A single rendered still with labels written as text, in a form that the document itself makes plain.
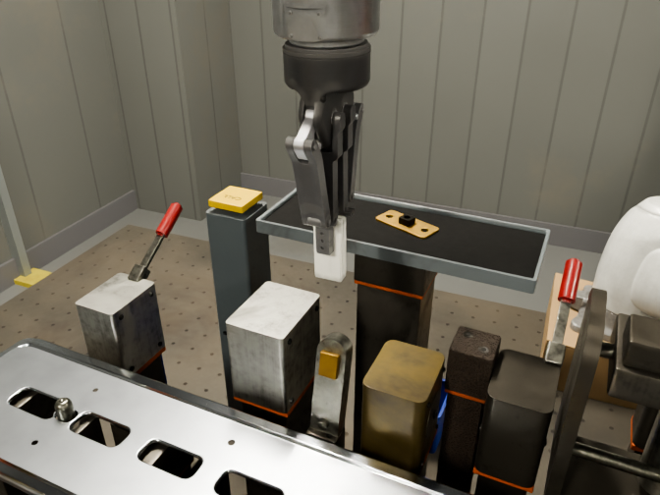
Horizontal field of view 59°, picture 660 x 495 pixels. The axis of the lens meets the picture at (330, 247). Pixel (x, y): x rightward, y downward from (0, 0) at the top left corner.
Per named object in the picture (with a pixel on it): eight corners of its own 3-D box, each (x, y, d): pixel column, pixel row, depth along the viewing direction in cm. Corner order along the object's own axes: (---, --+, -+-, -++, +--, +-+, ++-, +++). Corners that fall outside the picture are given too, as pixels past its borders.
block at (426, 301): (349, 472, 99) (354, 242, 77) (365, 439, 105) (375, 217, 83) (405, 493, 95) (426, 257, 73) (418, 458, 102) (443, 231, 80)
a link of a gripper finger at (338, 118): (346, 110, 51) (340, 114, 50) (345, 225, 56) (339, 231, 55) (305, 105, 52) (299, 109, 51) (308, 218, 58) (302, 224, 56)
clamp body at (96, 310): (119, 480, 98) (72, 302, 80) (164, 432, 107) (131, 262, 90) (153, 496, 95) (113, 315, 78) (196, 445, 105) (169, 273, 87)
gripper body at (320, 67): (307, 27, 54) (310, 125, 58) (263, 44, 47) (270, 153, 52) (384, 32, 51) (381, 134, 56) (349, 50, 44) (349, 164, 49)
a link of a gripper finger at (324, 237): (333, 205, 56) (321, 218, 53) (334, 250, 58) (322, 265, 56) (319, 202, 56) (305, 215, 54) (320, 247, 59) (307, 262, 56)
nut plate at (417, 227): (373, 219, 80) (374, 211, 80) (391, 211, 83) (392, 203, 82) (423, 240, 75) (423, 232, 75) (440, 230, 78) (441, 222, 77)
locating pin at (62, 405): (56, 427, 71) (48, 402, 69) (69, 415, 72) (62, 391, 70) (69, 432, 70) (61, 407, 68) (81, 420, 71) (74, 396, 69)
